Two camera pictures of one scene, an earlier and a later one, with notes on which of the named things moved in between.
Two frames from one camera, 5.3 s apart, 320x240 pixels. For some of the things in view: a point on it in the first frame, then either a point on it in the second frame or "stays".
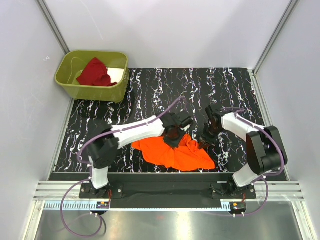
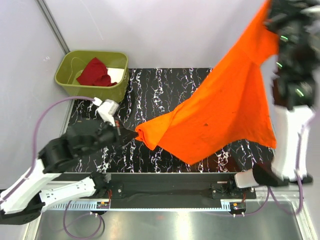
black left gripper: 174,144 to 123,134
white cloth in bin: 115,74 stays
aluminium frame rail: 51,22 stays
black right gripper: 204,143 to 304,10
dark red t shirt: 95,74 stays
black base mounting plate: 168,190 stays
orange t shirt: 186,156 to 231,108
